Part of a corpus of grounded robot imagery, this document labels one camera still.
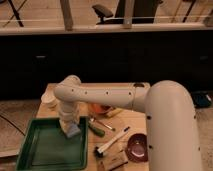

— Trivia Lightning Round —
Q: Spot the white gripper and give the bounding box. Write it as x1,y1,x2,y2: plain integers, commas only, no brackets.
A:
59,102,79,133

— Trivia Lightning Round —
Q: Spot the grey blue sponge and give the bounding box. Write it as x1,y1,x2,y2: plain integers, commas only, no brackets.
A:
66,124,81,138

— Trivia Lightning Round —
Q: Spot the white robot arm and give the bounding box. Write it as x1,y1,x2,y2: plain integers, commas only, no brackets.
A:
54,75,203,171

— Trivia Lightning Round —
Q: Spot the green plastic tray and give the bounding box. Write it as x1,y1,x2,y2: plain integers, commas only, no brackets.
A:
15,117,88,171

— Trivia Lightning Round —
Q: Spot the white small bowl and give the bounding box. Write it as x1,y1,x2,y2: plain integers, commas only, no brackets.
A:
41,91,57,108

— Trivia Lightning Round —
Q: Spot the silver metal utensil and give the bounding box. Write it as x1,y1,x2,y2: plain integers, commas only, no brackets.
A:
90,118,116,131

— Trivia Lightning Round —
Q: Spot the orange bowl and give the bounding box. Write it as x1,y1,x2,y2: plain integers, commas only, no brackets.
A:
88,103,112,115

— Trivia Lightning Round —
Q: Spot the wooden scrub brush block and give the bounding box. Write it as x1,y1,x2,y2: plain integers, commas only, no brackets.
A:
102,152,128,171

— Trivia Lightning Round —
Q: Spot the dark red bowl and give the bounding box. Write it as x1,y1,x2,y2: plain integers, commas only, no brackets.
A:
125,133,148,163

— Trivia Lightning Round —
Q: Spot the black office chair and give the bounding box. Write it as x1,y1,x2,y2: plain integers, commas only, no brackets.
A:
92,0,162,25

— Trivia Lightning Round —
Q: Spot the dark blue floor object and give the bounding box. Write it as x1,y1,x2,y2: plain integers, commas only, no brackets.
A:
192,92,212,108

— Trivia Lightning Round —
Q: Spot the green handled tool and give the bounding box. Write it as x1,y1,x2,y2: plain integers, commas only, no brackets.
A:
88,123,105,137

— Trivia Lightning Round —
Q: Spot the white handled dish brush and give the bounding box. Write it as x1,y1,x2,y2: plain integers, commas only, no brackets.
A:
94,127,130,158

